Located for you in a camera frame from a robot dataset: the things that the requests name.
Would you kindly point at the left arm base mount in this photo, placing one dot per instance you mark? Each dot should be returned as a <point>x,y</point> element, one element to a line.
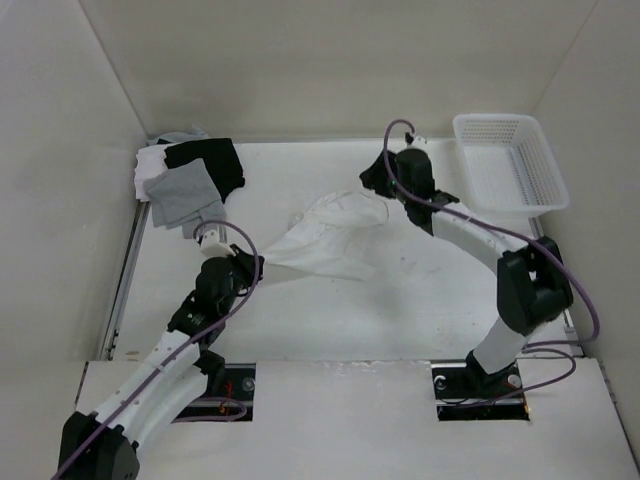
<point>230,399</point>

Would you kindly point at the folded white tank top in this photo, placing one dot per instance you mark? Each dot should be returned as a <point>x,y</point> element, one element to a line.
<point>150,164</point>

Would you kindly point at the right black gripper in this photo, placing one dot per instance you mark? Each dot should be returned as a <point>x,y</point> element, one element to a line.
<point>374,177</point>

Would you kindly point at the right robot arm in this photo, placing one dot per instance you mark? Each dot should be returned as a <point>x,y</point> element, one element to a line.
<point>531,291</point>

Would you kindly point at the white tank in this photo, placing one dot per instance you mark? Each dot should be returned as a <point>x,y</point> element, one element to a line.
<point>330,239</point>
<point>150,164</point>

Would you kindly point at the folded grey tank top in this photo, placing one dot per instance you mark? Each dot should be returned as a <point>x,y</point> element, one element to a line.
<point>184,197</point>

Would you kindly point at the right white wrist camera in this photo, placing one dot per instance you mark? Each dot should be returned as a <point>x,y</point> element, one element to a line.
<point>415,141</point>

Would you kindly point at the folded black tank top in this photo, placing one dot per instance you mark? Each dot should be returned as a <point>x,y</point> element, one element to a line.
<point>220,159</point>

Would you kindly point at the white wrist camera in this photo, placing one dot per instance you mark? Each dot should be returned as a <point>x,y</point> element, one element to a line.
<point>211,245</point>
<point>415,141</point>

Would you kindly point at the white plastic basket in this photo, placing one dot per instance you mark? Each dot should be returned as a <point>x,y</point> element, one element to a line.
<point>508,166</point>

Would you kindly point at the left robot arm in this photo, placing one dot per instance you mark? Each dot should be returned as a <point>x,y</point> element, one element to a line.
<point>107,443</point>

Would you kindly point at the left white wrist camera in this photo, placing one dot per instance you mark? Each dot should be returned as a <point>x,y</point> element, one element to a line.
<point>211,245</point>

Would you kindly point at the light grey folded top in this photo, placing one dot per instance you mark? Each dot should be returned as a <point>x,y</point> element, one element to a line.
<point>191,134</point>

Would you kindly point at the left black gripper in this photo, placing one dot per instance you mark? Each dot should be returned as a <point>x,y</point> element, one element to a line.
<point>242,260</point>

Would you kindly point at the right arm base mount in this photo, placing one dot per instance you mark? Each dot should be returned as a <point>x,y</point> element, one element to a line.
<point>463,392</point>

